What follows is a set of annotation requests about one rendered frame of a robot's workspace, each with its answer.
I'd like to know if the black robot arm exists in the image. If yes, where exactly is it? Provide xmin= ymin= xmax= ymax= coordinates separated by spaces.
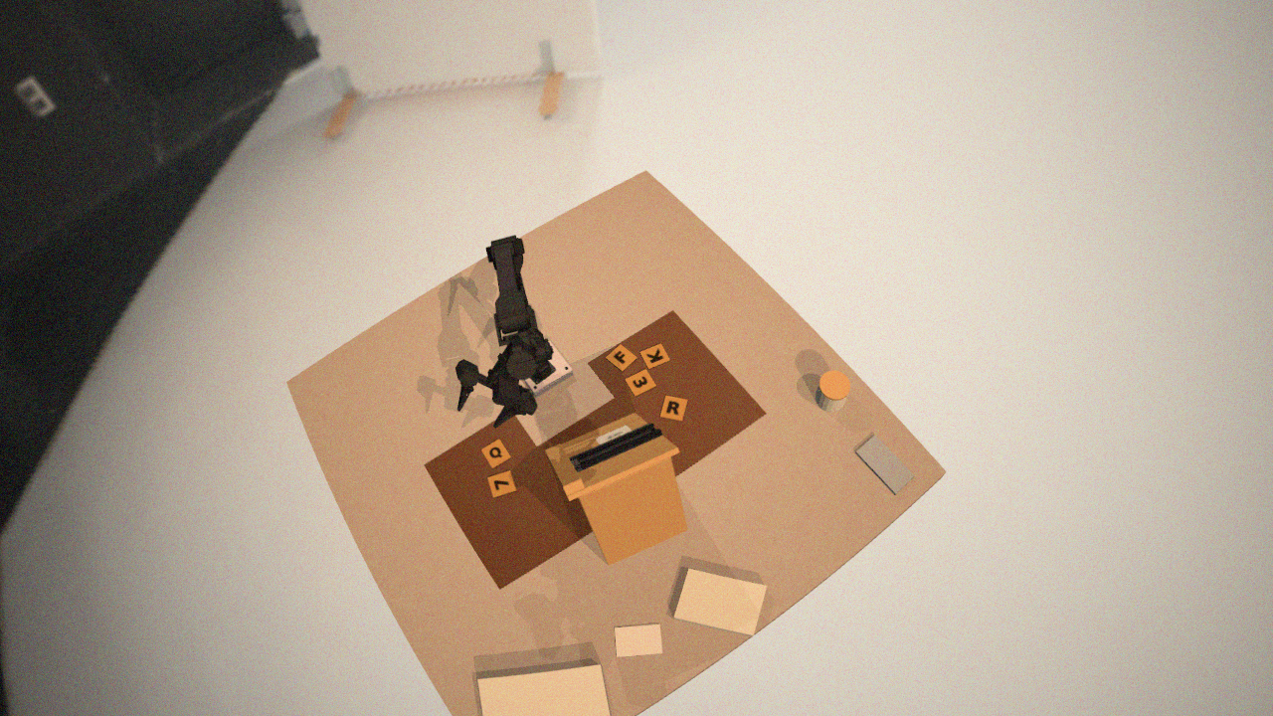
xmin=486 ymin=234 xmax=556 ymax=409

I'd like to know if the grey cylinder with orange lid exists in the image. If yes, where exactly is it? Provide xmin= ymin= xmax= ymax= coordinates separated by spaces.
xmin=816 ymin=369 xmax=850 ymax=412

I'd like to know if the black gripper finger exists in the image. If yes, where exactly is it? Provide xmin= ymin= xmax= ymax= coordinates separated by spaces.
xmin=493 ymin=406 xmax=526 ymax=428
xmin=457 ymin=382 xmax=474 ymax=412

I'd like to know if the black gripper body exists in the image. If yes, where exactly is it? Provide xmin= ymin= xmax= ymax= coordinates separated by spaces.
xmin=454 ymin=353 xmax=537 ymax=417

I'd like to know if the cream paper ticket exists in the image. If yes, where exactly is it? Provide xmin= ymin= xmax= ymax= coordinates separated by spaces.
xmin=594 ymin=426 xmax=631 ymax=445

